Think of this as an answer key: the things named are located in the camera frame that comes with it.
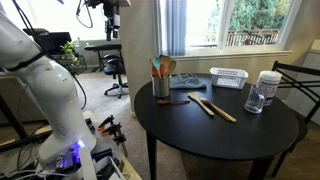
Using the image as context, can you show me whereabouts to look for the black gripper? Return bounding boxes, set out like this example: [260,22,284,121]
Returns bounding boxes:
[102,3,122,42]

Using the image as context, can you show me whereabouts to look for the dark brown wooden spoon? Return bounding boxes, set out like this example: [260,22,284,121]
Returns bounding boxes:
[156,98,191,106]

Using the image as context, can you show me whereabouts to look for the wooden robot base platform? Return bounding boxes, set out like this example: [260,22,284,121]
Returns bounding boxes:
[0,109,143,180]

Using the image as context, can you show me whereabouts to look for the teal silicone spoon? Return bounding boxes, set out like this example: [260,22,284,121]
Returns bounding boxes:
[150,55,162,72]

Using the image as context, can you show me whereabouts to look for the silver metal utensil tin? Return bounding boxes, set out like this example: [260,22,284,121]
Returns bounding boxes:
[151,74,172,99]

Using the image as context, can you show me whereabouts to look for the long wooden spoon dark head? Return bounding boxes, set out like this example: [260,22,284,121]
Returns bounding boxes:
[199,97,238,124]

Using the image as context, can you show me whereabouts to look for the black desk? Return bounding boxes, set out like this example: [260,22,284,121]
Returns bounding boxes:
[83,43,123,73]

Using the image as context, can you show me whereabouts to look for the black office chair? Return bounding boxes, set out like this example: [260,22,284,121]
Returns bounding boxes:
[102,54,129,99]

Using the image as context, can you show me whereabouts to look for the green potted plant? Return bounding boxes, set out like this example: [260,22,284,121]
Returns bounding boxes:
[60,40,81,66]

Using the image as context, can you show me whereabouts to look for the glass side table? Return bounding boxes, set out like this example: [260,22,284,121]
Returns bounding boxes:
[53,54,88,75]

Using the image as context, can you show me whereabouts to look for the orange silicone spatula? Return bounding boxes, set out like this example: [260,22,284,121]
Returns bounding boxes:
[151,66,160,79]
[159,63,167,78]

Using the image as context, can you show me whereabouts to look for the broad light wooden turner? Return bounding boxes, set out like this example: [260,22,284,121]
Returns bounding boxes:
[159,54,173,68]

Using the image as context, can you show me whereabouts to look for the blue grey curtain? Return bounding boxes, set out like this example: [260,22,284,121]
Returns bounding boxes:
[156,0,188,57]

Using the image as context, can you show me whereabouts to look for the black monitor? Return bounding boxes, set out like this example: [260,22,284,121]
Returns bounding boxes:
[23,28,73,55]

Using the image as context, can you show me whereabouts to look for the black orange bar clamp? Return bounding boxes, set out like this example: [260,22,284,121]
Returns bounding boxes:
[101,122,129,158]
[97,114,116,132]

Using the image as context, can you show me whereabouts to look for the blue grey cloth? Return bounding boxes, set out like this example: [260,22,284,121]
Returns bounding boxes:
[169,72,208,90]

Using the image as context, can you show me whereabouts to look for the light wooden spatula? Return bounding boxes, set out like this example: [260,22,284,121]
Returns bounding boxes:
[187,91,215,117]

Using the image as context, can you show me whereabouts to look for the white plastic basket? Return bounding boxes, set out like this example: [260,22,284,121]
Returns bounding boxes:
[209,66,250,90]

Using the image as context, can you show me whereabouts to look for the black metal stand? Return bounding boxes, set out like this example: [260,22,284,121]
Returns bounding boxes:
[0,94,54,153]

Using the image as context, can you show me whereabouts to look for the white plastic bin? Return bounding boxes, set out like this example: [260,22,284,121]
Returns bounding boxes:
[94,155,127,180]

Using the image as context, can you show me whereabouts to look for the round black table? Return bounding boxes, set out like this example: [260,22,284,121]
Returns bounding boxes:
[134,72,300,180]

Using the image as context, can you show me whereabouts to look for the wooden deck railing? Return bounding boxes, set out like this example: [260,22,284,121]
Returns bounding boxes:
[199,29,281,48]

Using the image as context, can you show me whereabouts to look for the clear glass mug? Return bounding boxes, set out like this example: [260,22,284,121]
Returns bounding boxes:
[244,84,266,114]

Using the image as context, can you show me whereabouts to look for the clear jar white lid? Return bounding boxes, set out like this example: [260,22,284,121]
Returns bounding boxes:
[255,70,283,107]

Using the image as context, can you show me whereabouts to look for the black metal chair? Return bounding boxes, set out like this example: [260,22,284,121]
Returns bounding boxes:
[269,60,320,178]

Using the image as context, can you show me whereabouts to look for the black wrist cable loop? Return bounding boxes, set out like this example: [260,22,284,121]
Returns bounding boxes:
[75,0,95,30]

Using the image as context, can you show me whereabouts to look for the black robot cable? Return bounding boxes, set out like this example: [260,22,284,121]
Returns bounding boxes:
[11,0,88,111]

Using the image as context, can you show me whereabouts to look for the white window frame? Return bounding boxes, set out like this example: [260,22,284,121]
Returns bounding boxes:
[184,0,303,61]

